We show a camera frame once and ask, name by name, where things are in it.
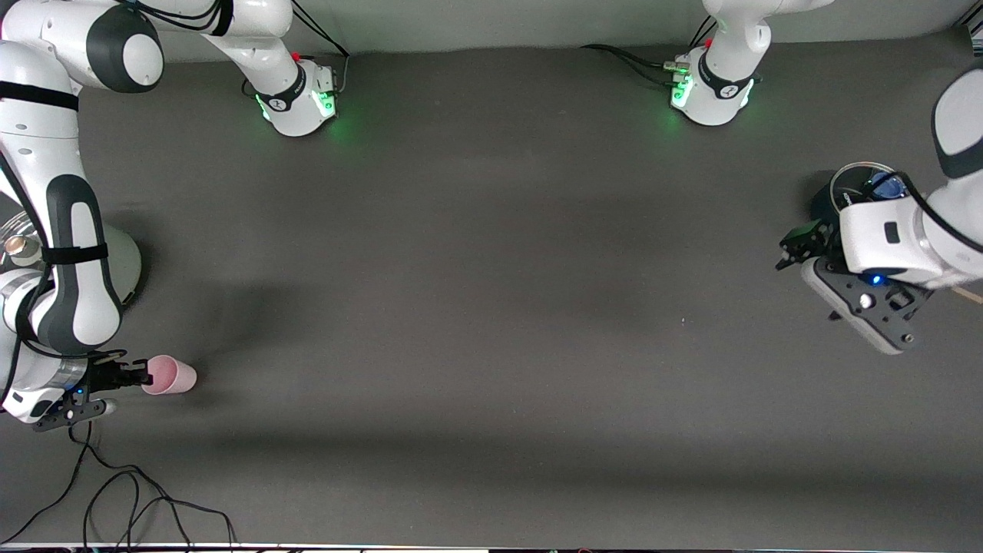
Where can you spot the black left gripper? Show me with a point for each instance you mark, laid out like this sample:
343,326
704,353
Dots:
816,240

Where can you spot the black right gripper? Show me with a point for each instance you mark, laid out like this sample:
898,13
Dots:
102,375

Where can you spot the pink plastic cup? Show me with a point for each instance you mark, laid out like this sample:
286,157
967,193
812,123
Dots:
173,376

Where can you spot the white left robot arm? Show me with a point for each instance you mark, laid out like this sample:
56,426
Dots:
883,230

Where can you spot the glass saucepan lid blue knob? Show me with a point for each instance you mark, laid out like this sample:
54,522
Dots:
856,180

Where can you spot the pale green cooking pot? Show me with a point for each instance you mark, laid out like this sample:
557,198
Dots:
127,269

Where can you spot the glass pot lid with knob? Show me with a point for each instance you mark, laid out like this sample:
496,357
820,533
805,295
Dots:
17,246

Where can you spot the dark grey table mat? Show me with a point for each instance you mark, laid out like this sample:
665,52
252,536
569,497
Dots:
491,307

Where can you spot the aluminium frame rail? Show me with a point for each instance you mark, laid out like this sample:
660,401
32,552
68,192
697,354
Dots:
971,28

